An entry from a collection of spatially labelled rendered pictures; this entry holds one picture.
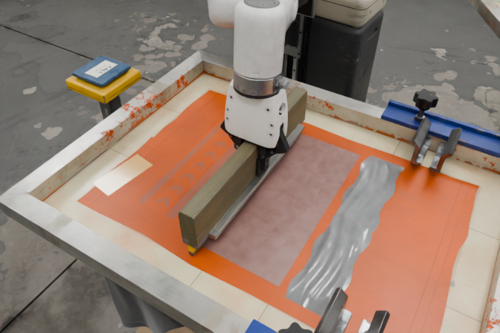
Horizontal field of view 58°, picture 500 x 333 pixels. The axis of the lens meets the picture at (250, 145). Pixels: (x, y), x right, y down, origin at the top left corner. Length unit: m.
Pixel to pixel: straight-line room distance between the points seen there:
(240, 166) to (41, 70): 2.60
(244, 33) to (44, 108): 2.30
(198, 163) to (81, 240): 0.27
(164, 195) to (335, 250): 0.32
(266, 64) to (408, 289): 0.40
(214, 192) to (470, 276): 0.41
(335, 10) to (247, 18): 1.12
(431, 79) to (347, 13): 1.44
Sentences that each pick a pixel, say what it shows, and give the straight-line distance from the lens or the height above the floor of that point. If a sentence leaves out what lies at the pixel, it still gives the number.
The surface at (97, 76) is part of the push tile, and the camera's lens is 1.15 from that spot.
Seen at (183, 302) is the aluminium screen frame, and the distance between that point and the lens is 0.66.
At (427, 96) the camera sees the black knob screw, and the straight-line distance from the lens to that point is 0.93.
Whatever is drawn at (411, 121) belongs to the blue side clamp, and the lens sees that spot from 0.95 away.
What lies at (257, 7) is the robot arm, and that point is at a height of 1.30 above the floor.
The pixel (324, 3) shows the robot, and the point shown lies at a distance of 1.75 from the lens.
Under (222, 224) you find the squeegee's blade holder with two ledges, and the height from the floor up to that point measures 0.99.
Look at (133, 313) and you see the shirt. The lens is 1.12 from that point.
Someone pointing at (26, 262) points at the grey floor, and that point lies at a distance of 2.08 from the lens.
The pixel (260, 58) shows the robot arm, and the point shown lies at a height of 1.23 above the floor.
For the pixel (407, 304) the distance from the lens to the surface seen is 0.73.
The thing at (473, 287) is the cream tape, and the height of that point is 0.95.
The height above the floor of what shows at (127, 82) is 0.94.
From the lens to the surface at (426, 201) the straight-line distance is 0.87.
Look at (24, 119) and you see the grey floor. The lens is 2.82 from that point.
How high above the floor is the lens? 1.56
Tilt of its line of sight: 42 degrees down
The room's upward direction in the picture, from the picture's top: straight up
